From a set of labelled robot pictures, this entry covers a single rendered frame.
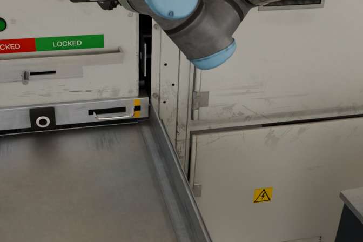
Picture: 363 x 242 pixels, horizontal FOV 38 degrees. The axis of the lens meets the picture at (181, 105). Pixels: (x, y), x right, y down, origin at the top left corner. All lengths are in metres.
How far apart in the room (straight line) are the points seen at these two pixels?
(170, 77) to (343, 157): 0.64
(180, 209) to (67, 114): 0.41
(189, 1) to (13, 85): 0.58
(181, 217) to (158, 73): 0.42
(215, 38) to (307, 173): 0.82
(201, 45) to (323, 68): 0.61
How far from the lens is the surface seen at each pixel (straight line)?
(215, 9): 0.99
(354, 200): 1.42
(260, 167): 1.61
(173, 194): 1.18
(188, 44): 0.97
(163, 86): 1.39
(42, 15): 1.28
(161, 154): 1.30
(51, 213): 1.16
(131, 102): 1.38
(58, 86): 1.35
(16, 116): 1.38
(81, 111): 1.38
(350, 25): 1.50
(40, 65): 1.28
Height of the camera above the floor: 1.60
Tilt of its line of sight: 30 degrees down
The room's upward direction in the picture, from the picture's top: 3 degrees clockwise
